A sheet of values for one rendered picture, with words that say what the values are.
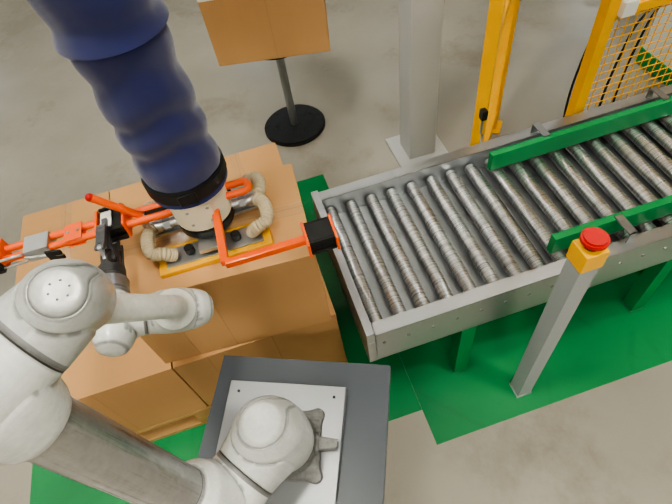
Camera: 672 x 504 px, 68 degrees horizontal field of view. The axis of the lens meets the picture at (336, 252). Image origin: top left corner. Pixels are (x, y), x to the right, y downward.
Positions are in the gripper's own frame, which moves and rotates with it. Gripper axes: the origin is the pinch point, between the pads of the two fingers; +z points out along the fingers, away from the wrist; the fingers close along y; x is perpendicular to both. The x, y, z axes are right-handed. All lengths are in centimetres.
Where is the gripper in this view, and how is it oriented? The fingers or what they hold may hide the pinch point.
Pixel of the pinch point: (109, 225)
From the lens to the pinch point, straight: 155.9
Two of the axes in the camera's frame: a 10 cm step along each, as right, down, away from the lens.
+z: -2.9, -7.5, 5.9
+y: 1.1, 5.9, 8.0
